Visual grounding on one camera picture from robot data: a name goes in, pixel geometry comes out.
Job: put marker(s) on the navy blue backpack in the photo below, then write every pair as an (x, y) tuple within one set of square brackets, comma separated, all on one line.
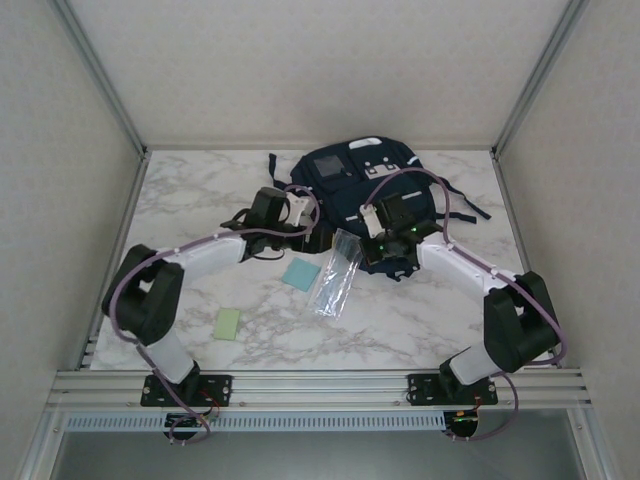
[(340, 200)]

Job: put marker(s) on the clear bag of pens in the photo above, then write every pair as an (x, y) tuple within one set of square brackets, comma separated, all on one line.
[(332, 285)]

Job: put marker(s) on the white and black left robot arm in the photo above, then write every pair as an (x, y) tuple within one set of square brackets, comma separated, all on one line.
[(210, 252)]

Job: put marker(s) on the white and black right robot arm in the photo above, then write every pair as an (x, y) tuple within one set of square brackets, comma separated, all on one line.
[(460, 260)]

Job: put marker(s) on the blue sticky note pad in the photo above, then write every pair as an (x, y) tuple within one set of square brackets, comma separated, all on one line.
[(300, 274)]

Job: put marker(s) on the light green sticky note pad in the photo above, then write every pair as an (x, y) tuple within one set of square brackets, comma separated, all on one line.
[(227, 325)]

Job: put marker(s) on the black controller board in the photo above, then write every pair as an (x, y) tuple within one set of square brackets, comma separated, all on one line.
[(186, 421), (465, 422)]

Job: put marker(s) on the aluminium mounting rail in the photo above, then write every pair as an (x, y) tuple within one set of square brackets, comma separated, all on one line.
[(320, 390)]

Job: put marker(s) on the aluminium table side rail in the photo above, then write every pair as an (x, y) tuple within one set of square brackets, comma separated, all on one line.
[(112, 260), (527, 260)]

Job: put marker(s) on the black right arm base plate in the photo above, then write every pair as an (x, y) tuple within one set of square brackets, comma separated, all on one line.
[(425, 390)]

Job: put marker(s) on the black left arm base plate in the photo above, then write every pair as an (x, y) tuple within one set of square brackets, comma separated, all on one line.
[(220, 390)]

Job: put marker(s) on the aluminium frame post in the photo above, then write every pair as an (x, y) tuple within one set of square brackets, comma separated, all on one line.
[(100, 80), (542, 80)]

